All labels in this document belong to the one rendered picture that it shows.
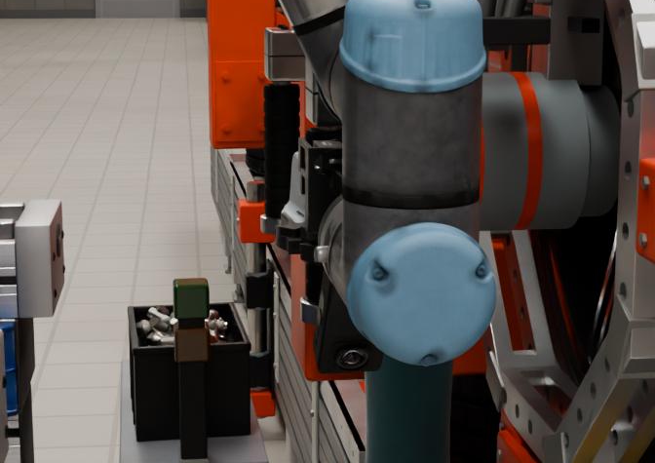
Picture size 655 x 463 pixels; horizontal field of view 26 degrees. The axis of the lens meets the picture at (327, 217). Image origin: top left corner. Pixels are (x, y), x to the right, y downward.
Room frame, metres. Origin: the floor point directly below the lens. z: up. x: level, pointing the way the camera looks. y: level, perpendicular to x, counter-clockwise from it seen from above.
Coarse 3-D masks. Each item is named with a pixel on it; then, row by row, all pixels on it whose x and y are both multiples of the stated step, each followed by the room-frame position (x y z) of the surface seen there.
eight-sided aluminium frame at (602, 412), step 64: (640, 0) 1.01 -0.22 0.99; (512, 64) 1.48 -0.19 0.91; (640, 64) 0.99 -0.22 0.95; (640, 128) 0.98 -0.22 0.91; (512, 256) 1.46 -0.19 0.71; (640, 256) 0.98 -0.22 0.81; (640, 320) 0.98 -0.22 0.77; (512, 384) 1.29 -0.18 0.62; (640, 384) 1.08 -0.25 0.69; (576, 448) 1.10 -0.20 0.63; (640, 448) 1.10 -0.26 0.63
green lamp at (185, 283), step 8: (176, 280) 1.55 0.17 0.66; (184, 280) 1.55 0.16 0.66; (192, 280) 1.55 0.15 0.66; (200, 280) 1.55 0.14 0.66; (176, 288) 1.52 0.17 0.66; (184, 288) 1.52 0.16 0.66; (192, 288) 1.52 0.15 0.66; (200, 288) 1.53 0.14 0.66; (208, 288) 1.53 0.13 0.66; (176, 296) 1.52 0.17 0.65; (184, 296) 1.52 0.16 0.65; (192, 296) 1.52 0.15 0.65; (200, 296) 1.52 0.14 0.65; (208, 296) 1.53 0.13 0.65; (176, 304) 1.52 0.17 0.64; (184, 304) 1.52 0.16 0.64; (192, 304) 1.52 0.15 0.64; (200, 304) 1.52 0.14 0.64; (208, 304) 1.53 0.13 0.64; (176, 312) 1.52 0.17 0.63; (184, 312) 1.52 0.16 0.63; (192, 312) 1.52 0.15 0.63; (200, 312) 1.52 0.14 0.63; (208, 312) 1.53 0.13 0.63
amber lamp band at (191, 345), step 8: (176, 328) 1.53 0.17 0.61; (184, 328) 1.53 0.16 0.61; (192, 328) 1.53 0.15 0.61; (200, 328) 1.53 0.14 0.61; (208, 328) 1.53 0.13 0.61; (176, 336) 1.52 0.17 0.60; (184, 336) 1.52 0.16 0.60; (192, 336) 1.52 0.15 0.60; (200, 336) 1.52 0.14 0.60; (208, 336) 1.53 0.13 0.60; (176, 344) 1.52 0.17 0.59; (184, 344) 1.52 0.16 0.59; (192, 344) 1.52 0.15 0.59; (200, 344) 1.52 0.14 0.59; (208, 344) 1.53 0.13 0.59; (176, 352) 1.52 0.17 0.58; (184, 352) 1.52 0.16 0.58; (192, 352) 1.52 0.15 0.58; (200, 352) 1.52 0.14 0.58; (208, 352) 1.53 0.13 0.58; (176, 360) 1.52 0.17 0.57; (184, 360) 1.52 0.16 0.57; (192, 360) 1.52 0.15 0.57; (200, 360) 1.52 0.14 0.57; (208, 360) 1.53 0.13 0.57
